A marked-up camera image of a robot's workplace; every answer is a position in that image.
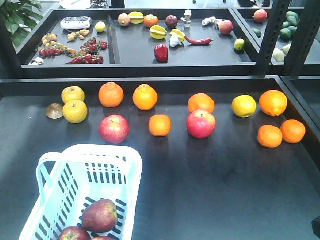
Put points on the yellow pear apple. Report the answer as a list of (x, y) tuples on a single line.
[(72, 93), (75, 111)]

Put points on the large orange with knob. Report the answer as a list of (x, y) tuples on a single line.
[(273, 103)]

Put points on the green potted plant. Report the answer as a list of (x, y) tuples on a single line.
[(20, 18)]

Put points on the small orange left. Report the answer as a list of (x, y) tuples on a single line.
[(269, 136)]

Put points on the red apple left tray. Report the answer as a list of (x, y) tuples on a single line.
[(201, 124)]

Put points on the yellow pear apple front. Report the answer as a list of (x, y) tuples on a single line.
[(75, 111)]

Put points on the dark red apple front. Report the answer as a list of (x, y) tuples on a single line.
[(100, 217)]

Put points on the red apple left centre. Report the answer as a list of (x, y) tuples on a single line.
[(114, 129)]

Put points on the black wooden produce stand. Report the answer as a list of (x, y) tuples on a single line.
[(223, 187)]

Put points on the large orange grapefruit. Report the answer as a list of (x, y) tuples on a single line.
[(201, 101)]

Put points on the yellow round citrus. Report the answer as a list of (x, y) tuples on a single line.
[(244, 106)]

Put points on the red chili pepper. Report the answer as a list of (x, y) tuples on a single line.
[(199, 42)]

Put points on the orange with knob left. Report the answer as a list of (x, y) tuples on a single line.
[(111, 95)]

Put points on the small orange right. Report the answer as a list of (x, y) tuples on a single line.
[(293, 131)]

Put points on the red bell pepper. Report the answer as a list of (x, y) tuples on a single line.
[(161, 53)]

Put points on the light blue plastic basket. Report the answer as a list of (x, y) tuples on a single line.
[(72, 180)]

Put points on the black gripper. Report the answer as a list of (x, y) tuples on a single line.
[(316, 226)]

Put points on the brown mushroom cap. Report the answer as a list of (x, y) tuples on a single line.
[(54, 111)]

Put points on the small orange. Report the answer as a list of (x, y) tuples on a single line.
[(269, 136), (293, 131), (160, 125)]

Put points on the dark red apple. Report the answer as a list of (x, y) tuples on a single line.
[(100, 217), (74, 233)]

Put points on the yellow pear apple back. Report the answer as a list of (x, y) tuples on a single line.
[(72, 93)]

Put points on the small orange centre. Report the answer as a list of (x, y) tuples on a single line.
[(160, 125)]

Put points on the orange with knob centre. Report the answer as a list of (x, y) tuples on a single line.
[(145, 97)]

